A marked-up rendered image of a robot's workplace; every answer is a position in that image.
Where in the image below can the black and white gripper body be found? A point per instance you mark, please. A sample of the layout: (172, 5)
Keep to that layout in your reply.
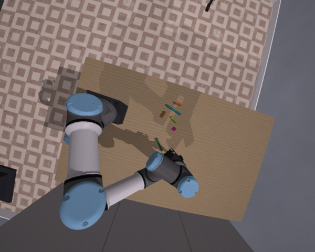
(174, 157)

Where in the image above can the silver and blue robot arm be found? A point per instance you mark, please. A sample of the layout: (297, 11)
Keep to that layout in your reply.
(84, 198)

